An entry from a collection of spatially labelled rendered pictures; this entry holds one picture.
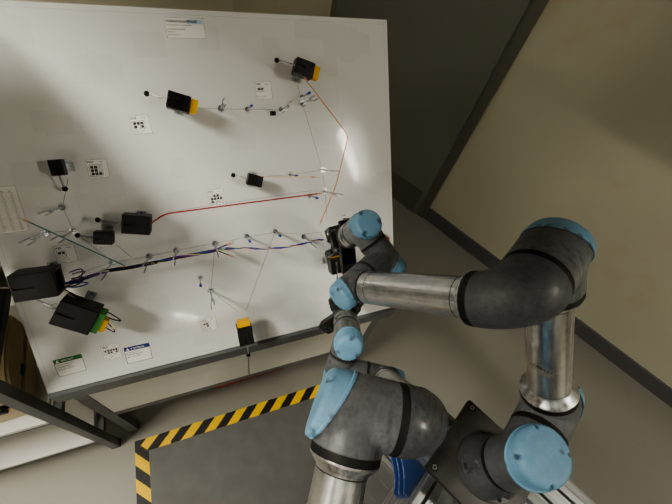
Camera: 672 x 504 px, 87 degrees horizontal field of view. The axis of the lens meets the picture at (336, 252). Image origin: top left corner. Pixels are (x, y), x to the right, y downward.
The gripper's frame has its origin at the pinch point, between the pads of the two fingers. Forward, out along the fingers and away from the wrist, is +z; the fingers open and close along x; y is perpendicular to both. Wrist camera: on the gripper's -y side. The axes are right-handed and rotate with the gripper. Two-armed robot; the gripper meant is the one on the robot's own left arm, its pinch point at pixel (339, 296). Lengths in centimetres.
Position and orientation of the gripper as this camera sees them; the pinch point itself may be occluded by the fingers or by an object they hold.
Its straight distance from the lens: 125.1
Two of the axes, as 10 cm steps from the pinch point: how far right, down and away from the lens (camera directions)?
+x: -8.0, -5.7, -2.0
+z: -0.3, -3.0, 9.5
